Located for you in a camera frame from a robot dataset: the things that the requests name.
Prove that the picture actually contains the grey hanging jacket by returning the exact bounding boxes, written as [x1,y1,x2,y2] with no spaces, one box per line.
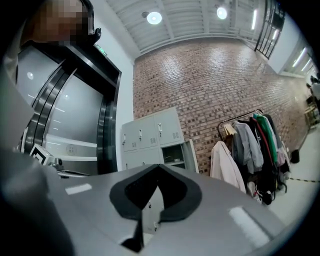
[231,120,265,174]

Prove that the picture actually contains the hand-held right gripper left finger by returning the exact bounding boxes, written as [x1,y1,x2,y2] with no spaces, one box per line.
[46,163,160,256]

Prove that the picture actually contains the grey metal locker door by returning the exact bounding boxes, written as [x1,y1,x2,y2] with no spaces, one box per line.
[181,139,200,174]

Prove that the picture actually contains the black metal window grille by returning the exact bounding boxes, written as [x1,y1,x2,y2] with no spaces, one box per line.
[254,0,287,60]

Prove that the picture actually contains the bundle of wooden hangers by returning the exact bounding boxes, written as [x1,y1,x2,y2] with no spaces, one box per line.
[222,122,238,137]

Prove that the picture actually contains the grey metal locker cabinet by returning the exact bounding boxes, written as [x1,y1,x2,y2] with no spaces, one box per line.
[121,106,200,235]

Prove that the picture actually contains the green exit sign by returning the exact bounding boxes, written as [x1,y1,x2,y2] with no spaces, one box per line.
[93,43,109,57]

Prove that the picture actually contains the frosted glass door panel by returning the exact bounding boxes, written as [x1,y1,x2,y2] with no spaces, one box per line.
[15,48,65,109]
[45,74,106,174]

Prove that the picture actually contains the wooden chair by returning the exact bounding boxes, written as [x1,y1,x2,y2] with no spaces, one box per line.
[304,100,320,129]

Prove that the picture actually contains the person's head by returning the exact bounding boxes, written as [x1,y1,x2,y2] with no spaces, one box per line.
[21,0,95,47]

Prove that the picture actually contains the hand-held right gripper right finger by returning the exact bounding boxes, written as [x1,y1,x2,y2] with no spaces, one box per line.
[142,163,289,256]

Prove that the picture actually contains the black metal clothes rack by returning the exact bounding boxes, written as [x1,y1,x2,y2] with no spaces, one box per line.
[216,108,293,194]

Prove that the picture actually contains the black head camera mount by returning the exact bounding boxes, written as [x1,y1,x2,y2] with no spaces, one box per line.
[87,26,103,44]

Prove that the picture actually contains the black round bin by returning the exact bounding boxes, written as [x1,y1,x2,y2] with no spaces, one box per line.
[290,148,301,165]

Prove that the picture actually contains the black door frame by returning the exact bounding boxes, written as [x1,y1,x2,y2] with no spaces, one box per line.
[17,39,123,176]

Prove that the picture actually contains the white sneakers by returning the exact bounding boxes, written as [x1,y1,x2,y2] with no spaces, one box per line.
[246,180,264,204]

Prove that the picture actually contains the round ceiling lamp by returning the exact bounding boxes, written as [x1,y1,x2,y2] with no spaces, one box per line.
[146,11,163,25]
[216,6,228,21]

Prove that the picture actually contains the small pink cloth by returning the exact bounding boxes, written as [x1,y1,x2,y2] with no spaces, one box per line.
[275,146,288,168]

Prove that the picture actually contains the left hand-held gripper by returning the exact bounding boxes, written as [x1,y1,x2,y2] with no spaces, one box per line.
[29,144,65,174]

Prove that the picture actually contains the black hanging jacket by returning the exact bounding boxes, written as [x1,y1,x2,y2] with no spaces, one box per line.
[263,113,285,151]

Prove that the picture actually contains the yellow black striped floor tape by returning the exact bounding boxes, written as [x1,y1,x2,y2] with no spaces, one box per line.
[288,177,320,184]

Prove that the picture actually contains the pale pink hanging shirt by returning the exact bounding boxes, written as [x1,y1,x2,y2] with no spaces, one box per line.
[209,140,248,194]

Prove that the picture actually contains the green hanging garment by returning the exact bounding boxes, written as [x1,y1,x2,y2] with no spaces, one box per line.
[252,112,279,166]

